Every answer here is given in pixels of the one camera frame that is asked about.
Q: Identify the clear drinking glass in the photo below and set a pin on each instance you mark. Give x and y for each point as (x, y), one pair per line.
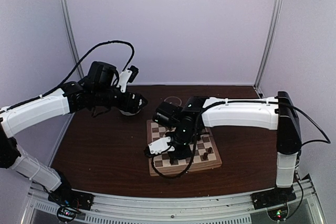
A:
(173, 100)

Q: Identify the aluminium frame post left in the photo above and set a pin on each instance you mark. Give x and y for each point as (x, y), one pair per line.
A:
(69, 31)

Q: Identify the aluminium frame post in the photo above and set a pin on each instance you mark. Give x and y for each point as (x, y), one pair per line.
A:
(276, 10)
(69, 31)

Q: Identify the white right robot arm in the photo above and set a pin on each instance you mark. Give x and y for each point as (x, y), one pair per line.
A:
(272, 113)

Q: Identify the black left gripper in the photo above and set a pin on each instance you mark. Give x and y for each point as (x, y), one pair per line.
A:
(133, 108)

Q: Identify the white scalloped bowl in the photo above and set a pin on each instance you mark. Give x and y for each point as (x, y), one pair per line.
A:
(128, 113)

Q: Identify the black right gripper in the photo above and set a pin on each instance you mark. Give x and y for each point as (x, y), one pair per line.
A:
(186, 153)

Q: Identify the aluminium frame post right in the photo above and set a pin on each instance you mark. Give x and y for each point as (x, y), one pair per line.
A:
(276, 10)

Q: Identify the dark chess pawn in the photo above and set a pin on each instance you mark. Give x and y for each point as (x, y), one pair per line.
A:
(205, 156)

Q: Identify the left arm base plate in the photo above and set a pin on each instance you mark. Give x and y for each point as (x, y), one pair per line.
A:
(75, 199)

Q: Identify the wooden chess board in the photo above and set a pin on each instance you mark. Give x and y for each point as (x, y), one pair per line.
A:
(162, 162)

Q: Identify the aluminium front rail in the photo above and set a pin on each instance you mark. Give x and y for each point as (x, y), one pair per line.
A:
(236, 208)

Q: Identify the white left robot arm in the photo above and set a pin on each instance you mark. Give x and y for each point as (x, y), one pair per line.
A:
(63, 100)

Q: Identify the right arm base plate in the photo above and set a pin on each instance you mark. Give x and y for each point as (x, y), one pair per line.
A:
(272, 197)

